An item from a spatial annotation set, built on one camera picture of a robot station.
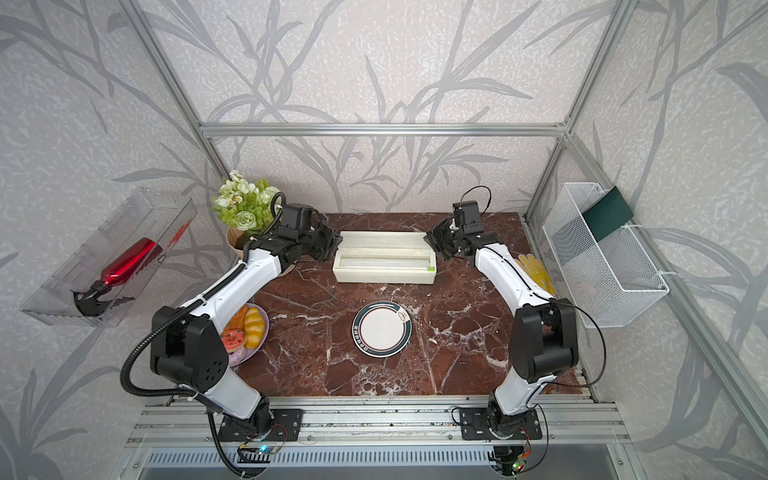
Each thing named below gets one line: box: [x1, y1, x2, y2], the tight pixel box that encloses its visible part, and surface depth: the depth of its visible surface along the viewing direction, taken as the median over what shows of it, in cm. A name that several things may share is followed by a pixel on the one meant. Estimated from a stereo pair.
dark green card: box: [582, 186, 634, 243], surface depth 73 cm
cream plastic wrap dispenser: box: [332, 231, 437, 284], surface depth 98 cm
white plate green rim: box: [351, 300, 413, 359], surface depth 91 cm
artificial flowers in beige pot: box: [212, 169, 280, 259], surface depth 86 cm
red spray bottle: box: [71, 238, 163, 317], surface depth 63 cm
